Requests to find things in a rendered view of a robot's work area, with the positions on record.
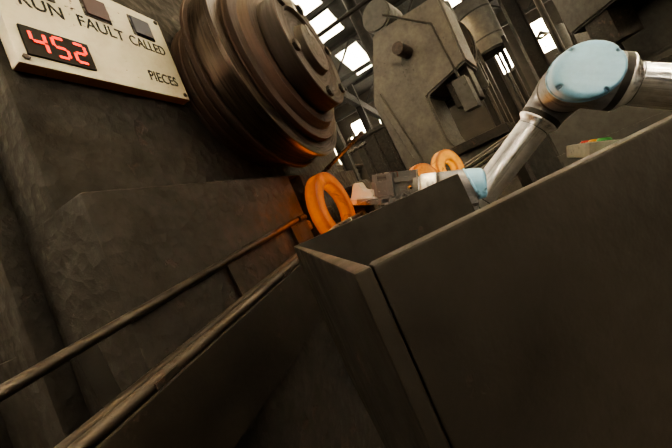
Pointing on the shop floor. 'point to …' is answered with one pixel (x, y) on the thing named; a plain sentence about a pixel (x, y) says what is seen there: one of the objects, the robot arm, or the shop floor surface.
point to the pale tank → (491, 46)
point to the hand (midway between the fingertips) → (348, 203)
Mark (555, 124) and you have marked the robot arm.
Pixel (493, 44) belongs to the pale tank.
